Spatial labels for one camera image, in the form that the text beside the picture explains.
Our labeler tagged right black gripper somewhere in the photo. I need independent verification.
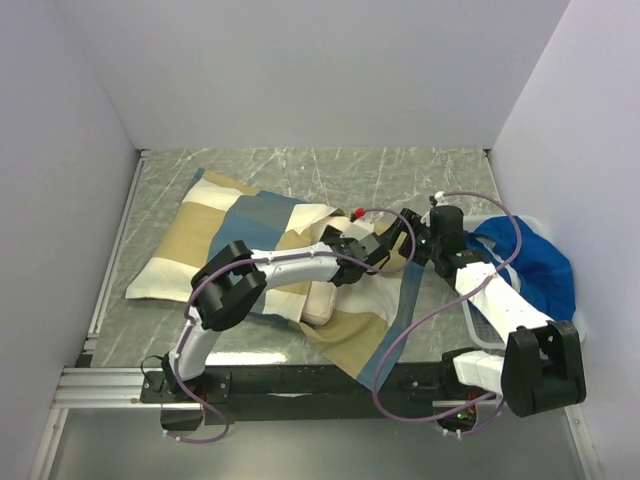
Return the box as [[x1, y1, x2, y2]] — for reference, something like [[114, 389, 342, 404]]
[[381, 208, 441, 267]]

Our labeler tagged cream white pillow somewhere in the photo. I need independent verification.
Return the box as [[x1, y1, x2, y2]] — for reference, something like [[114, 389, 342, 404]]
[[301, 215, 350, 326]]

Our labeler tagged blue beige patchwork pillowcase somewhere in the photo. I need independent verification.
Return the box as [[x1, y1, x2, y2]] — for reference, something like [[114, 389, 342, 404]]
[[124, 169, 423, 388]]

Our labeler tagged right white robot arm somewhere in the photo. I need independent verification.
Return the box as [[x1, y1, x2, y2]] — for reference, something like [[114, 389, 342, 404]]
[[384, 205, 587, 418]]

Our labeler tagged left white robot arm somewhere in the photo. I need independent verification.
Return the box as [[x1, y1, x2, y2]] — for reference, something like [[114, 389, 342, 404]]
[[162, 226, 400, 402]]

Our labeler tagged blue cloth in basket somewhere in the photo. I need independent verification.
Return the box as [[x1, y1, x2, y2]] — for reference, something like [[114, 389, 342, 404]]
[[466, 216, 576, 322]]

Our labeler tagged white plastic basket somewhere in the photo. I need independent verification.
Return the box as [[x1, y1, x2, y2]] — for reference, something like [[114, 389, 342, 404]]
[[461, 215, 587, 350]]

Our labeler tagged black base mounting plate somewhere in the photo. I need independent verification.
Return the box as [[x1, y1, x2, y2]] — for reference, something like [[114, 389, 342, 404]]
[[139, 362, 499, 426]]

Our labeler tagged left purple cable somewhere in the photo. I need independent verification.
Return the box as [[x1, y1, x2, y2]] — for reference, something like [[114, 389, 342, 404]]
[[172, 207, 416, 444]]

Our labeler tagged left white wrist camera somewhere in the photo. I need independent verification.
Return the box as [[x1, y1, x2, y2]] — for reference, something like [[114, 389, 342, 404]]
[[344, 208, 384, 240]]

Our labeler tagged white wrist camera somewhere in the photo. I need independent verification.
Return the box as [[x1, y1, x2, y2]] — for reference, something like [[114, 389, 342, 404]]
[[344, 208, 384, 240], [429, 191, 446, 208]]

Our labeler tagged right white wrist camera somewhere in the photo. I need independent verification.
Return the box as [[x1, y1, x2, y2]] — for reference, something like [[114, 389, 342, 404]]
[[429, 191, 446, 208]]

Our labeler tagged aluminium rail frame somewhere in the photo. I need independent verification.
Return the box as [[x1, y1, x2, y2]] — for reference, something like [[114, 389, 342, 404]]
[[49, 364, 584, 409]]

